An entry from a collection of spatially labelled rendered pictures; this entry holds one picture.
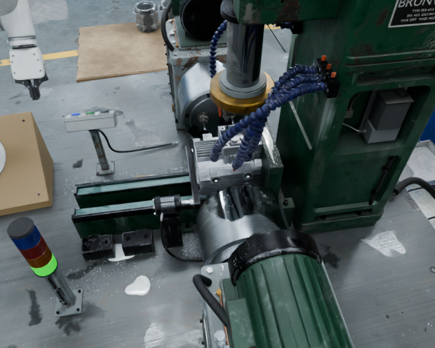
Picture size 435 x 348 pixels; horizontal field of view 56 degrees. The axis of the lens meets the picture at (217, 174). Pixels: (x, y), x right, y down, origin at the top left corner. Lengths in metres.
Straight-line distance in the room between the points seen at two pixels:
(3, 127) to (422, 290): 1.51
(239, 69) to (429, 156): 1.66
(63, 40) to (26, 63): 2.70
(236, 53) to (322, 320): 0.64
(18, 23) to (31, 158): 0.46
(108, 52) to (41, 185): 2.17
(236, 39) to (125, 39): 2.80
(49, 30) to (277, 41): 2.18
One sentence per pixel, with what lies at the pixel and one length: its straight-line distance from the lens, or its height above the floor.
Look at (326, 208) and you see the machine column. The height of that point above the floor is 0.94.
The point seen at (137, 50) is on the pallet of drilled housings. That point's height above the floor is 0.15.
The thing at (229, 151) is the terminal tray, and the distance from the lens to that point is 1.23.
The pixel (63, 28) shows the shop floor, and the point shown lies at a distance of 4.40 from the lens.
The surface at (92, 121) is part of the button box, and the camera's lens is 1.49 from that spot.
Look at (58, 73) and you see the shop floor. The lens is 3.76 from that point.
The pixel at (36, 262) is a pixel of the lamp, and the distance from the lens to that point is 1.13.
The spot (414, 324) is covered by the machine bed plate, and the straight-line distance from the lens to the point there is 1.42.
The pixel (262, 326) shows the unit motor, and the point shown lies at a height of 1.34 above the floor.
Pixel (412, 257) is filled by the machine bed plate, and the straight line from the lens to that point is 1.53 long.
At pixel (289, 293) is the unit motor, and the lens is 0.73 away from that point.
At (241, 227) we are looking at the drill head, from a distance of 1.02.
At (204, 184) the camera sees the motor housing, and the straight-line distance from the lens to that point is 1.27.
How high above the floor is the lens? 2.01
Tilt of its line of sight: 49 degrees down
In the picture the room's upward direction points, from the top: straight up
